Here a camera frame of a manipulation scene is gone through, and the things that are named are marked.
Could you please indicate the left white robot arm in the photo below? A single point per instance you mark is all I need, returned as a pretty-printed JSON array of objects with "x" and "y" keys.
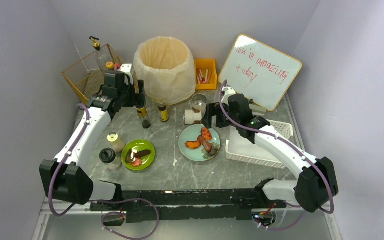
[{"x": 63, "y": 177}]

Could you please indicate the green plate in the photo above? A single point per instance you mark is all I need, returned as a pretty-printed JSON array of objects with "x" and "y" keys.
[{"x": 139, "y": 145}]

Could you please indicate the whiteboard with red writing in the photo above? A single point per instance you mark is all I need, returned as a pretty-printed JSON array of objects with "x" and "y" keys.
[{"x": 258, "y": 71}]

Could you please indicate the red cap sauce bottle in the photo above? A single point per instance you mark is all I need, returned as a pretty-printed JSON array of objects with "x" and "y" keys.
[{"x": 110, "y": 66}]

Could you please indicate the light blue flower plate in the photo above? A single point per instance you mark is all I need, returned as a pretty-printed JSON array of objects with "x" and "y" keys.
[{"x": 199, "y": 154}]

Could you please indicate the yellow wire basket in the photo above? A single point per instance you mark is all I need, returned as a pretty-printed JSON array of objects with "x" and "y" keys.
[{"x": 86, "y": 78}]

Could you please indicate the clear oil dispenser bottle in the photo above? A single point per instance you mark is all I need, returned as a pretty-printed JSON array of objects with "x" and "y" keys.
[{"x": 100, "y": 54}]

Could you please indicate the small yellow label bottle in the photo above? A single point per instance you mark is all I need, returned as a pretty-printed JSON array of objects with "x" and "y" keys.
[{"x": 163, "y": 112}]

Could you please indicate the dark sea cucumber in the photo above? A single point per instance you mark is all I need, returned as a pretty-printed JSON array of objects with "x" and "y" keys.
[{"x": 142, "y": 153}]

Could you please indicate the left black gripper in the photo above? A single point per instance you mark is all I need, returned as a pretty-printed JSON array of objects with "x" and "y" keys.
[{"x": 139, "y": 93}]

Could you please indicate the white plastic basket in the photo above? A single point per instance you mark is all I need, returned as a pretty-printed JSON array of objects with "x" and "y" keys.
[{"x": 240, "y": 149}]

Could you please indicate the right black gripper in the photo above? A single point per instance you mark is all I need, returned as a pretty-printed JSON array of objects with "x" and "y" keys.
[{"x": 217, "y": 112}]

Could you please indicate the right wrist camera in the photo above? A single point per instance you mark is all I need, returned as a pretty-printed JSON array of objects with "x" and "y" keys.
[{"x": 227, "y": 91}]

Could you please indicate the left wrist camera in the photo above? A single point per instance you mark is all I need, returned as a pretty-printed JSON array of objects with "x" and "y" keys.
[{"x": 128, "y": 70}]

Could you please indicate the red marker pen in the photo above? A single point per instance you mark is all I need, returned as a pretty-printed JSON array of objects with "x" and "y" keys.
[{"x": 202, "y": 76}]

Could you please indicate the upright steel lined mug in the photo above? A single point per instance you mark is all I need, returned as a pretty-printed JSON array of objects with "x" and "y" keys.
[{"x": 199, "y": 102}]

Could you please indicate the yellow plastic bin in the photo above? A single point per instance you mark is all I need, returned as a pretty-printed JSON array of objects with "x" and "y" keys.
[{"x": 209, "y": 71}]

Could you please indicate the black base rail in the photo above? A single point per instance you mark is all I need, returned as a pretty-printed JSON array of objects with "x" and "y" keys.
[{"x": 241, "y": 204}]

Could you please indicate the tall yellow label spice jar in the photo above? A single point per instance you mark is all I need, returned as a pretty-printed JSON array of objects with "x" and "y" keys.
[{"x": 143, "y": 116}]

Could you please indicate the trash bin with bag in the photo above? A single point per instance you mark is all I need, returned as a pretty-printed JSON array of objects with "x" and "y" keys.
[{"x": 167, "y": 67}]

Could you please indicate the brown meat rib piece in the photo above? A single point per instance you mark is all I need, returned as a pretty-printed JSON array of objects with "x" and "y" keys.
[{"x": 206, "y": 145}]

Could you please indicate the orange chicken wing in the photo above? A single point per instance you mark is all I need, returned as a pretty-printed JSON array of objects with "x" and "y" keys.
[{"x": 193, "y": 144}]

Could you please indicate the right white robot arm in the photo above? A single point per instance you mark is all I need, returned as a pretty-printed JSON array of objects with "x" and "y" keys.
[{"x": 316, "y": 182}]

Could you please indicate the cream lid shaker jar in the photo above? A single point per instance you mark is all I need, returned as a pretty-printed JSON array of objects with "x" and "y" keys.
[{"x": 115, "y": 141}]

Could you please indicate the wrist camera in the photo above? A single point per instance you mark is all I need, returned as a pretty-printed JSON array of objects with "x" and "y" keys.
[
  {"x": 227, "y": 91},
  {"x": 128, "y": 70}
]

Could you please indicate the white mug lying down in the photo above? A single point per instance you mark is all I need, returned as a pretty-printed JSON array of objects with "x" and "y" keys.
[{"x": 192, "y": 117}]

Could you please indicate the black lid shaker jar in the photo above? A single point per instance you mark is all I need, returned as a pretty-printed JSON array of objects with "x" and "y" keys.
[{"x": 110, "y": 159}]

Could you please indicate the orange fried piece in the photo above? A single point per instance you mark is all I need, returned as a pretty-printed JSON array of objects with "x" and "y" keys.
[{"x": 206, "y": 134}]

